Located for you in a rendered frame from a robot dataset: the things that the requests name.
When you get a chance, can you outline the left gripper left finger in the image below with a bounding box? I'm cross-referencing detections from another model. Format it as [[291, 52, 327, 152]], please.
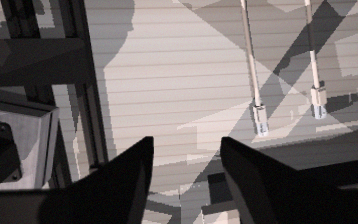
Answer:
[[0, 136, 154, 224]]

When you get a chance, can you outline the black patch panel rack frame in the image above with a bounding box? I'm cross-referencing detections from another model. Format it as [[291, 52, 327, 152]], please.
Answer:
[[207, 172, 233, 204]]

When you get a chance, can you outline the white network cable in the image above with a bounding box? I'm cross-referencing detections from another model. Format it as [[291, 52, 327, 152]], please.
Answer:
[[240, 0, 327, 137]]

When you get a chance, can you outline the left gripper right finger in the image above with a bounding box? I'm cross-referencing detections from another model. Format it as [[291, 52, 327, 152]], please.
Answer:
[[220, 137, 358, 224]]

